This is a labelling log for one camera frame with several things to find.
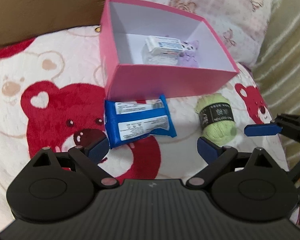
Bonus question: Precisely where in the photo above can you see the gold satin blanket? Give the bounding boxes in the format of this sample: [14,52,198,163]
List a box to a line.
[250,0,300,170]

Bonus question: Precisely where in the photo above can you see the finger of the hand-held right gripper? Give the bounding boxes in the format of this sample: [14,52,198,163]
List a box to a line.
[244,114,300,143]

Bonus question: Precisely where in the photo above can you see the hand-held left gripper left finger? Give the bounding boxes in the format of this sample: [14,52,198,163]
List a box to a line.
[30,137,118,188]

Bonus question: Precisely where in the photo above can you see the clear plastic packet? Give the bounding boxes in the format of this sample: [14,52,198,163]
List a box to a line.
[141,45,180,65]

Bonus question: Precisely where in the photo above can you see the brown pillow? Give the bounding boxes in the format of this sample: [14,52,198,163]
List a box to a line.
[0,0,113,52]

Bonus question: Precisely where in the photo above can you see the pink checked pillow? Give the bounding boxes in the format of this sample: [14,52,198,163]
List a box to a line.
[112,0,273,68]

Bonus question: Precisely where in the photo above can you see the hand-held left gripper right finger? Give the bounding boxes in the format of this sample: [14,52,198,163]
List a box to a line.
[186,137,278,188]

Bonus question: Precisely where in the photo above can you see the pink cardboard box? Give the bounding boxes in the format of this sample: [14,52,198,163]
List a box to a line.
[100,0,240,100]

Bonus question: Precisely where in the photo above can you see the blue snack packet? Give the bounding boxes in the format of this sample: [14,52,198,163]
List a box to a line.
[104,94,177,150]

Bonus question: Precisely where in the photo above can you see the green yarn ball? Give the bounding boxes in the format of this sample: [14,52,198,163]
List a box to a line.
[195,93,238,146]

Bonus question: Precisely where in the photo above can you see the bear printed blanket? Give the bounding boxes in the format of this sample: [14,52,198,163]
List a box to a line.
[0,25,294,230]

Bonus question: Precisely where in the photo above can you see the small white box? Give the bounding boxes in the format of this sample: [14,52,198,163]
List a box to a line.
[145,36,185,55]

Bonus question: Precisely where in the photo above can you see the purple plush toy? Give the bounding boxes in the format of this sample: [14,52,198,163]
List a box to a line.
[179,40,200,67]

